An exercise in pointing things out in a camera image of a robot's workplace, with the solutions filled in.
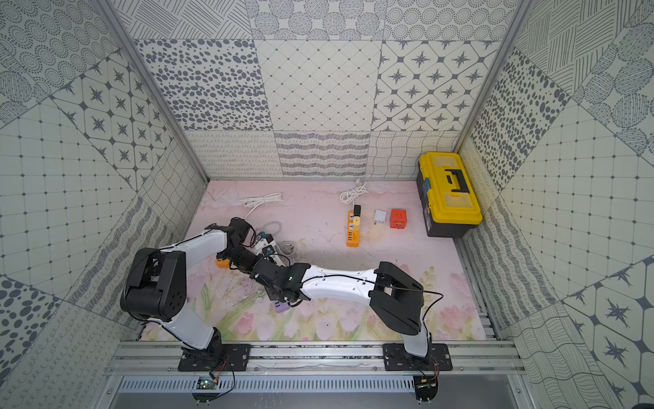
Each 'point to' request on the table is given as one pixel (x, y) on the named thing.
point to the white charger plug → (380, 217)
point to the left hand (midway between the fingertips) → (268, 271)
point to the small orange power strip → (352, 236)
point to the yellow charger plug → (357, 221)
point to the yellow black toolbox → (449, 199)
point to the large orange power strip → (223, 263)
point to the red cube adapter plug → (398, 219)
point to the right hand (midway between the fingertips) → (279, 280)
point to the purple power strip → (281, 307)
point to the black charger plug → (357, 210)
